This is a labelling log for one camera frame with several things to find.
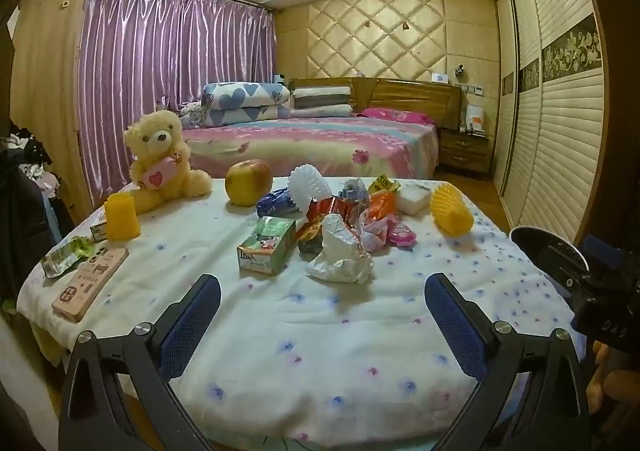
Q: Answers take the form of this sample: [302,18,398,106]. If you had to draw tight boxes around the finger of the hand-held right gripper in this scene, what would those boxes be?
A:
[531,242,601,294]

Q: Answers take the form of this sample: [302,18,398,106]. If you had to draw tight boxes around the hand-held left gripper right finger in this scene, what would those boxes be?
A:
[424,273,591,451]

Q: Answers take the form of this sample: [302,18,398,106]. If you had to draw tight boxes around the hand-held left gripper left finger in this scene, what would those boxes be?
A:
[59,274,222,451]

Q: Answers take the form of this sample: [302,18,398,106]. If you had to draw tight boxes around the black white trash bin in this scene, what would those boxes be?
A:
[510,226,583,277]

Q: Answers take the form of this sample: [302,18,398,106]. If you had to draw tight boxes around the green drink carton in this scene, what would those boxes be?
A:
[237,216,297,276]

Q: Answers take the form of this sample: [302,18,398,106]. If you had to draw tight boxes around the pink spoon-shaped wrapper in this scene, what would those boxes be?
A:
[387,224,417,248]

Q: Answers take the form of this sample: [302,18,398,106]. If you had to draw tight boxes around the yellow foam fruit net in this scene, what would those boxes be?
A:
[431,184,475,237]

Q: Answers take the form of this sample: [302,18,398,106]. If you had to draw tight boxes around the pale pink wrapper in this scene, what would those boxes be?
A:
[357,216,395,252]

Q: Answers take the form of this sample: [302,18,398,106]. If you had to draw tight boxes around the white foam block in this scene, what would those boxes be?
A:
[396,182,433,215]

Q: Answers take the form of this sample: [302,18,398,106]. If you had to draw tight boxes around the white plastic bag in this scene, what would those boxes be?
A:
[305,214,375,284]

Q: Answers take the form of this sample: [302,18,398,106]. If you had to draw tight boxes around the blue snack wrapper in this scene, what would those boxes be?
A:
[256,187,301,217]

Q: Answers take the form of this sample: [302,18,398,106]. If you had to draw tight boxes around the orange blue wrapper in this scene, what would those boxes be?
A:
[296,222,326,254]

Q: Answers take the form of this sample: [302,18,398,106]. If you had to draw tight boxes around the yellow wrapper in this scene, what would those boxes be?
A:
[369,174,402,195]

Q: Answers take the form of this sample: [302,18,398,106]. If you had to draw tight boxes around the blue white paper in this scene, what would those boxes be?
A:
[341,178,371,204]

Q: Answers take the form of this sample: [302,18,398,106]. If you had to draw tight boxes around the red snack wrapper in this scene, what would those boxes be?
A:
[295,196,371,237]

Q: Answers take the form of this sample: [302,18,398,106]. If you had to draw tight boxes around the white foam fruit net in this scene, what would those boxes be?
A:
[289,165,333,212]

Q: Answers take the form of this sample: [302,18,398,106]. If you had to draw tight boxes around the person's right hand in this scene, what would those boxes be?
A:
[587,343,640,412]

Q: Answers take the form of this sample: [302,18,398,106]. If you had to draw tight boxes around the yellow ribbed cup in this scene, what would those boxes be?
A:
[104,194,142,239]

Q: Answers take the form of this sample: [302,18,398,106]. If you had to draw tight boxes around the white floral tablecloth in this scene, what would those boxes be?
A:
[16,176,588,447]

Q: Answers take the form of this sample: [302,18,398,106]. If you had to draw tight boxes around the clear green plastic packet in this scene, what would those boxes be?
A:
[41,236,96,278]

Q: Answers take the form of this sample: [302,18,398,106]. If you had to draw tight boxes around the yellow red apple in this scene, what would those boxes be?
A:
[225,159,274,207]

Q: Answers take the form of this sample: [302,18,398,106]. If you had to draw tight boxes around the white louvred wardrobe doors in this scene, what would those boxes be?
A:
[492,0,626,242]

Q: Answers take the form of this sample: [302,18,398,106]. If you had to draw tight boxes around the wooden nightstand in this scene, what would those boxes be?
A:
[439,128,492,180]

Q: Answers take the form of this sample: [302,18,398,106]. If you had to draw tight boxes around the cream teddy bear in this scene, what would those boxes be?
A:
[123,108,213,214]

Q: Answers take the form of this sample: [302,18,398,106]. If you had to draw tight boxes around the white orange bag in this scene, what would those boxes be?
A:
[462,104,487,134]

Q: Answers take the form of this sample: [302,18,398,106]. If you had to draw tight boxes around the blue heart pillow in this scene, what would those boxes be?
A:
[206,105,291,127]
[202,81,291,108]

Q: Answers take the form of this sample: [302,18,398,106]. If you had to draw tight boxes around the pile of clothes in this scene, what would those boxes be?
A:
[0,131,76,302]

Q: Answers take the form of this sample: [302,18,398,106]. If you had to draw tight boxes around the bed with pink floral sheet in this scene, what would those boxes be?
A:
[181,116,441,179]

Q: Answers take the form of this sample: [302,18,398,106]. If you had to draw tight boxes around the pink pillow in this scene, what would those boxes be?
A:
[361,107,436,124]

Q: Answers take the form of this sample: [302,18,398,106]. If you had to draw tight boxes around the wooden headboard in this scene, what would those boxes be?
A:
[289,77,462,132]

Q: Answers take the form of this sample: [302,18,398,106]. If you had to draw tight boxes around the folded striped blanket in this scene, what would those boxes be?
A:
[290,86,353,119]

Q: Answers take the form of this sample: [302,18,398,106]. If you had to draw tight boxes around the light wooden cabinet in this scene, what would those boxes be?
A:
[10,0,96,222]

